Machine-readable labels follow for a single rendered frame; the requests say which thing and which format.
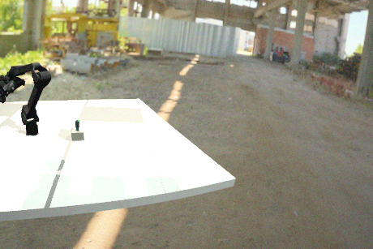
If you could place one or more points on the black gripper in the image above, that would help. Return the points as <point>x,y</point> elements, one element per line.
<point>6,89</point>

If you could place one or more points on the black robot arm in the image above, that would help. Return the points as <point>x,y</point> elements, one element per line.
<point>40,79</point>

